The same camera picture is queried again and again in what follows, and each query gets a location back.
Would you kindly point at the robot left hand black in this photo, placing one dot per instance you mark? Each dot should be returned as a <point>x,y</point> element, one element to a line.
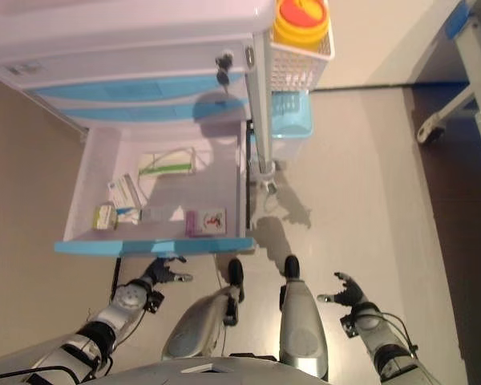
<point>162,274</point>

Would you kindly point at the robot right hand black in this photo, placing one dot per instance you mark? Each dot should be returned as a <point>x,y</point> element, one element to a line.
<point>350,294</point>

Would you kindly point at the blue front cart drawer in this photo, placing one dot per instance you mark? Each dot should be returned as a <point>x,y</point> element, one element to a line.
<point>124,112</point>
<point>184,188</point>
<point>124,89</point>

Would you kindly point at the robot right arm silver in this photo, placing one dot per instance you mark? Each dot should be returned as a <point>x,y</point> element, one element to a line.
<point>370,321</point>

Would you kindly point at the robot left arm silver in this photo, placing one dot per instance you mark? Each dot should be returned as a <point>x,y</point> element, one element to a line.
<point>104,317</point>

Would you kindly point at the purple medicine tube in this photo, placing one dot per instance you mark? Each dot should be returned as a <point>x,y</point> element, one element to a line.
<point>191,224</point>

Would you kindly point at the clear plastic medicine pack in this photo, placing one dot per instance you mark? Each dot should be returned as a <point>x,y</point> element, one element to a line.
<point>156,214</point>

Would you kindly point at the teal white medicine box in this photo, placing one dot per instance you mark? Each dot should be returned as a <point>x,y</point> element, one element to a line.
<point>128,216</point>

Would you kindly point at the white blue medicine box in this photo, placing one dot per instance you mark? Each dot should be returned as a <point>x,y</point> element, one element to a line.
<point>124,190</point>

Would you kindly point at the robot right leg grey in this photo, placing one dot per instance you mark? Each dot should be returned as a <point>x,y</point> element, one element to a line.
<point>300,321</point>

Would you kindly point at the robot leg grey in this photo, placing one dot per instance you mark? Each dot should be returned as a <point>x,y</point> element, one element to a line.
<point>300,321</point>
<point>200,321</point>

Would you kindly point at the robot left leg grey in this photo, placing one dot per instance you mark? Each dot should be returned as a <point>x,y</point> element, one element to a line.
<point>200,321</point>

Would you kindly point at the robot right foot black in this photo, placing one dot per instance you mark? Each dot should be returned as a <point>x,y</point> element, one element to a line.
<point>292,266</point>

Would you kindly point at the robot foot black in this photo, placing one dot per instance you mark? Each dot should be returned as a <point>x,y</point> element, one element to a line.
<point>235,272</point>
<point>292,266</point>

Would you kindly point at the robot left foot black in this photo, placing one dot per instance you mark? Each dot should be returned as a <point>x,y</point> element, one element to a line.
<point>235,272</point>

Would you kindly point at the white box red figure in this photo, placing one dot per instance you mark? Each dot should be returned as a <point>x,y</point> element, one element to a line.
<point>212,220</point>

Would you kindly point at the small green white box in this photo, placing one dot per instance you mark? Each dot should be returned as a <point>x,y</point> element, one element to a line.
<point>104,216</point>

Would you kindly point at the white box green stripe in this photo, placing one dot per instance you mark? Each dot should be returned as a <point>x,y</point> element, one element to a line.
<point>164,168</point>

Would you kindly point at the robot torso grey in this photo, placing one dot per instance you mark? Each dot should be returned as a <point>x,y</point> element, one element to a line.
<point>224,375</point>

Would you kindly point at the cart caster wheel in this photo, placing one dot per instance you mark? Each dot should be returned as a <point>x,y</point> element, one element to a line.
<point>269,184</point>

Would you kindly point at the clear plastic bin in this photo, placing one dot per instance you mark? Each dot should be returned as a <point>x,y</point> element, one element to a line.
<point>288,148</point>

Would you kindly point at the light blue plastic bin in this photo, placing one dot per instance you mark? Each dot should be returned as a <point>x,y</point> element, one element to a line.
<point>292,128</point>

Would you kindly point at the white object at corner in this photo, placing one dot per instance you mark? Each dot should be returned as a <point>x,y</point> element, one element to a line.
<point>429,132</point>

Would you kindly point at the cart lock with keys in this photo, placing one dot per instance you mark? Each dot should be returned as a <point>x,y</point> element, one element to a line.
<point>224,60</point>

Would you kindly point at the white perforated side basket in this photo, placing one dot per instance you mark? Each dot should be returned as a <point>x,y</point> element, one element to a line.
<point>292,68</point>

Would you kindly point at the white medical cart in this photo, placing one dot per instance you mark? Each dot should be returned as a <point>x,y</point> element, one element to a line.
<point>104,24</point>

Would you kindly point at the yellow sharps container red lid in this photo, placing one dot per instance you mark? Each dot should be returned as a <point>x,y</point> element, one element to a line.
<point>300,34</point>

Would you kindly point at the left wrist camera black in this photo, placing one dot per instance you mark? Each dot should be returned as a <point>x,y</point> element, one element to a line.
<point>155,302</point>

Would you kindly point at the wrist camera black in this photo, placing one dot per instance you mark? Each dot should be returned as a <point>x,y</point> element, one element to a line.
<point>155,302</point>
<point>348,327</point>

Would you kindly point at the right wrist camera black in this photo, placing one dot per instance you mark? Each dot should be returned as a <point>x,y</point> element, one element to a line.
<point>348,327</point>

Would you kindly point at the hospital bed frame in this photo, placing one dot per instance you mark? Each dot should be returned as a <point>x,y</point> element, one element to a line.
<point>477,60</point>

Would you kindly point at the blue bed corner bracket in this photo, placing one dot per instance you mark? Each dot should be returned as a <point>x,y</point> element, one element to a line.
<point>459,20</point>

